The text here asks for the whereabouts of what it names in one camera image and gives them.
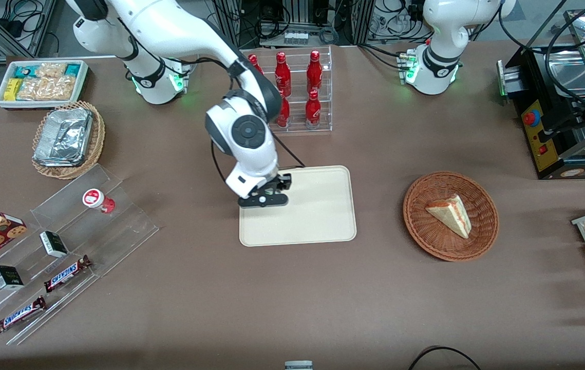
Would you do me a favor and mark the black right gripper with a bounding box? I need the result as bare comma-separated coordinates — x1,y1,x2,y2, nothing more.
237,174,293,209

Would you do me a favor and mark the beige plastic tray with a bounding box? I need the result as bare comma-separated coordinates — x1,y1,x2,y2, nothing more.
239,165,357,248

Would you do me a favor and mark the clear acrylic bottle rack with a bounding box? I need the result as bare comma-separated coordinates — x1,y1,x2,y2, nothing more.
243,45,333,135

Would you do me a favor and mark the clear acrylic stepped stand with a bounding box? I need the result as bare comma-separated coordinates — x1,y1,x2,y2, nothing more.
0,164,160,346

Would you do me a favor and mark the brown round wicker basket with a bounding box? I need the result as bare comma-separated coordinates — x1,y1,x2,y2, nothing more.
403,171,500,263

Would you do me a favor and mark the red lid yogurt cup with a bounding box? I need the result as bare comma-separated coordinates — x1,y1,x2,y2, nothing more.
82,188,116,214

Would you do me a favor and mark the tan wicker basket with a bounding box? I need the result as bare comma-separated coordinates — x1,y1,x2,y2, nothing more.
32,101,106,180

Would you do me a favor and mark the wrapped triangle sandwich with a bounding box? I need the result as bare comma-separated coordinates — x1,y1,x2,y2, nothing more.
425,194,473,239

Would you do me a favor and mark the silver foil container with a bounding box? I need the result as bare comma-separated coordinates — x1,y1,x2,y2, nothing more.
34,107,93,168

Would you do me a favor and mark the brown snickers bar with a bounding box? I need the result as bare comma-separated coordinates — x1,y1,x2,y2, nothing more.
0,295,47,336
43,255,92,293

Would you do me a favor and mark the small black box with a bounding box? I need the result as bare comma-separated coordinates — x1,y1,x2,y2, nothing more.
40,231,69,258
0,265,25,291

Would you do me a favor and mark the clear rice cracker bag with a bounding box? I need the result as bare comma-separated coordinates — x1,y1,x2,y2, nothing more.
17,63,76,101

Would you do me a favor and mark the yellow snack pack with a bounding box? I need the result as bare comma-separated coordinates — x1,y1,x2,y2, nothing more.
4,78,24,102

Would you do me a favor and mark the white plastic snack bin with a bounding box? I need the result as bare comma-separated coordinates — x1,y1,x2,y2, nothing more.
0,60,90,110

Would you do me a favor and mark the black metal machine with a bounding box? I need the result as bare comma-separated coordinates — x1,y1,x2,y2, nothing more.
496,8,585,180

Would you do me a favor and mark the black cable loop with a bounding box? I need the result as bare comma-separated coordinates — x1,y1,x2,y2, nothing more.
408,346,483,370

